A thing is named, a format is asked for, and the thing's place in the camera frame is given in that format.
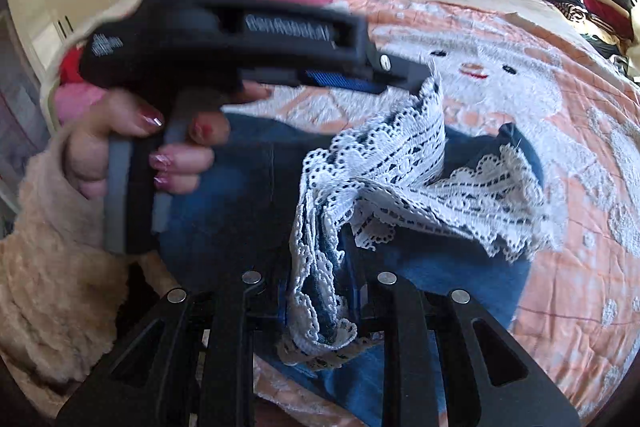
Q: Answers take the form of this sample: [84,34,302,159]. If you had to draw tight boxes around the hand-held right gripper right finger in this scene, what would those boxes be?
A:
[367,271,583,427]

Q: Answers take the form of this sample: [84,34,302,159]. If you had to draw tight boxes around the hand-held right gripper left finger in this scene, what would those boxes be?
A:
[55,271,268,427]

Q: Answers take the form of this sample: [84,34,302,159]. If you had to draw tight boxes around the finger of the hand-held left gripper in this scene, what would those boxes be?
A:
[300,51,433,98]

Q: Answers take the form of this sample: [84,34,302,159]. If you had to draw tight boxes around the blue denim pants lace trim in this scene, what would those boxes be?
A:
[157,62,556,427]

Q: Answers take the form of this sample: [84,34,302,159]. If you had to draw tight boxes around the person's left forearm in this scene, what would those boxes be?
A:
[0,127,133,408]

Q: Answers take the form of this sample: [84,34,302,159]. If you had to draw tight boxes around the person's left hand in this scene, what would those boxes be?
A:
[62,84,273,202]

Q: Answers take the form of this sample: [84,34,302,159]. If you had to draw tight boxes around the peach embroidered bed blanket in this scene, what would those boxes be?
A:
[220,0,640,427]

